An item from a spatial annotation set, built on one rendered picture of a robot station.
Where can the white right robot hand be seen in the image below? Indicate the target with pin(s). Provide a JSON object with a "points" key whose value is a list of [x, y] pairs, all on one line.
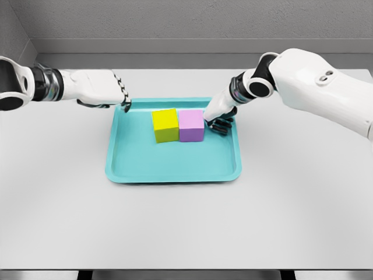
{"points": [[217, 112]]}

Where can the teal plastic tray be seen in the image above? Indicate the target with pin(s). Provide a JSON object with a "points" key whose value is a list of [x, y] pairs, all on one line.
{"points": [[175, 157]]}

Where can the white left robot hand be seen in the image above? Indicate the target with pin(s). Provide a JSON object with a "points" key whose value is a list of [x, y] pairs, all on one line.
{"points": [[99, 86]]}

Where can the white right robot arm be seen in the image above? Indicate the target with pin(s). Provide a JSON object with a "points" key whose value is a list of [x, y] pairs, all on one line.
{"points": [[306, 81]]}

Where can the pink purple cube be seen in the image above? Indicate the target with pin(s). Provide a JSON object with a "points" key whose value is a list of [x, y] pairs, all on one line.
{"points": [[191, 126]]}

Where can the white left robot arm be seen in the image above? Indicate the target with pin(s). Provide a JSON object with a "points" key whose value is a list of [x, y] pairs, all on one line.
{"points": [[40, 84]]}

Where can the yellow cube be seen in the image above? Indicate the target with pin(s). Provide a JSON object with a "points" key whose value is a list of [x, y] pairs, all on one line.
{"points": [[165, 125]]}

